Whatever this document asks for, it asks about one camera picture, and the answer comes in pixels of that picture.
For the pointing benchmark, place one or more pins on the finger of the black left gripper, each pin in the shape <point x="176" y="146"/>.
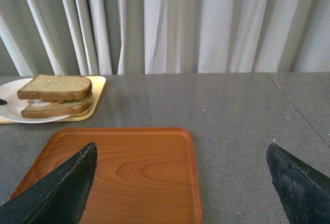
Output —
<point x="3" y="102"/>

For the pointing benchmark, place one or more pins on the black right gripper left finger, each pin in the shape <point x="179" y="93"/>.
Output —
<point x="60" y="196"/>

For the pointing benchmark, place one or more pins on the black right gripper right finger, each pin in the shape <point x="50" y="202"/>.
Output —
<point x="303" y="191"/>

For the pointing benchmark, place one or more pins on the white round plate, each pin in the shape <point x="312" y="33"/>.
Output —
<point x="11" y="112"/>

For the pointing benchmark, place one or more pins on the bread slice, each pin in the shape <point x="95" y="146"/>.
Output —
<point x="49" y="87"/>
<point x="63" y="108"/>

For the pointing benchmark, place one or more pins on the fried egg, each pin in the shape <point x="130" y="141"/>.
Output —
<point x="42" y="103"/>

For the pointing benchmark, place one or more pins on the brown wooden tray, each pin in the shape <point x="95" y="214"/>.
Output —
<point x="143" y="175"/>

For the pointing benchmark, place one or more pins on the grey white curtain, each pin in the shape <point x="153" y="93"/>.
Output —
<point x="103" y="37"/>

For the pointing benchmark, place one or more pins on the yellow bear tray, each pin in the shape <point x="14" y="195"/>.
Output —
<point x="98" y="83"/>

